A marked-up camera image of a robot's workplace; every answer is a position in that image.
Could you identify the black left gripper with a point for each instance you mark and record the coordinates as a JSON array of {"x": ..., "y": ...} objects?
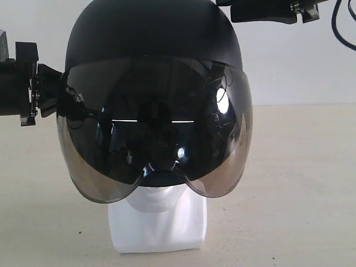
[{"x": 49, "y": 84}]

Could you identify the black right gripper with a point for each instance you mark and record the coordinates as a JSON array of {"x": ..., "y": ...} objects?
[{"x": 272, "y": 11}]

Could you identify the black helmet with tinted visor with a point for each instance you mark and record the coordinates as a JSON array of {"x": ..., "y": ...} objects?
[{"x": 153, "y": 95}]

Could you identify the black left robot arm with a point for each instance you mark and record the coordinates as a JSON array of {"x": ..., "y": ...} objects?
[{"x": 9, "y": 92}]

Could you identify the white mannequin head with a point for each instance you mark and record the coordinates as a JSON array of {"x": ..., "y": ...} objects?
[{"x": 158, "y": 220}]

